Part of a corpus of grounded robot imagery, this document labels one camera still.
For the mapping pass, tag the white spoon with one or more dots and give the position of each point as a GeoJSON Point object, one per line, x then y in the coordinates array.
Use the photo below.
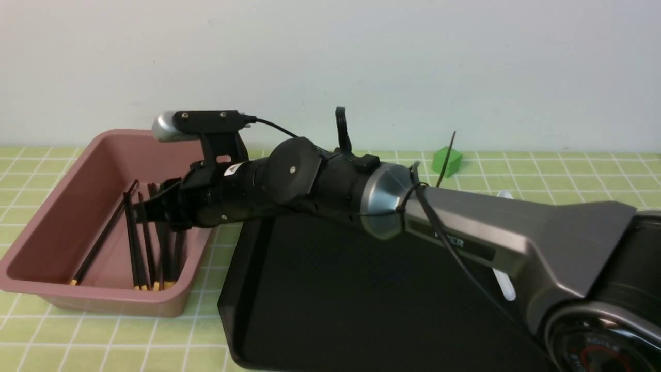
{"type": "Point", "coordinates": [505, 194]}
{"type": "Point", "coordinates": [505, 284]}

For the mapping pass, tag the black cable tie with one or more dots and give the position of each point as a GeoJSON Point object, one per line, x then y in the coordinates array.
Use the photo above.
{"type": "Point", "coordinates": [446, 160]}

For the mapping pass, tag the green cube block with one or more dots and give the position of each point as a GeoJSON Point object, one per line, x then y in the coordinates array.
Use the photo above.
{"type": "Point", "coordinates": [453, 165]}

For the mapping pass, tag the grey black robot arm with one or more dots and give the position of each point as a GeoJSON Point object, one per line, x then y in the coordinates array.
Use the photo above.
{"type": "Point", "coordinates": [586, 275]}

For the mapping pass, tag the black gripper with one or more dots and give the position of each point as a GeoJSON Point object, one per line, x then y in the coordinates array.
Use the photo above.
{"type": "Point", "coordinates": [231, 195]}

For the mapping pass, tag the pink plastic bin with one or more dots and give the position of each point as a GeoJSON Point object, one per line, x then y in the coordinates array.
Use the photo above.
{"type": "Point", "coordinates": [47, 253]}

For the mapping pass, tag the black plastic tray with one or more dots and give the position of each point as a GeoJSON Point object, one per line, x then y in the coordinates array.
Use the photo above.
{"type": "Point", "coordinates": [302, 294]}

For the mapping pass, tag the white spoon far right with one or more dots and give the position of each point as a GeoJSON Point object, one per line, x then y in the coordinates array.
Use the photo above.
{"type": "Point", "coordinates": [505, 194]}

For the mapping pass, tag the green checked tablecloth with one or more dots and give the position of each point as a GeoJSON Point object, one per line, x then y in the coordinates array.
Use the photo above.
{"type": "Point", "coordinates": [38, 337]}

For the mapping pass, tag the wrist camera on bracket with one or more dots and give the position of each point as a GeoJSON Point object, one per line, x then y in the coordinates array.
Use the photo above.
{"type": "Point", "coordinates": [217, 131]}

